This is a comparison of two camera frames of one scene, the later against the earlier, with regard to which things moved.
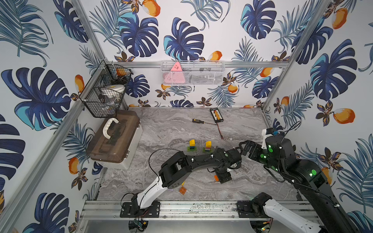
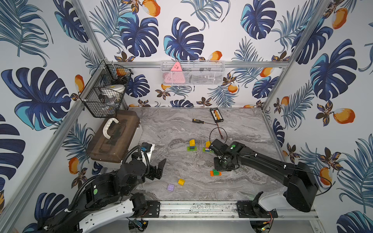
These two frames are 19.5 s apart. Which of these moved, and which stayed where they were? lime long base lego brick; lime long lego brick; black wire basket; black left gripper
Moved: black left gripper
Stayed: black wire basket; lime long base lego brick; lime long lego brick
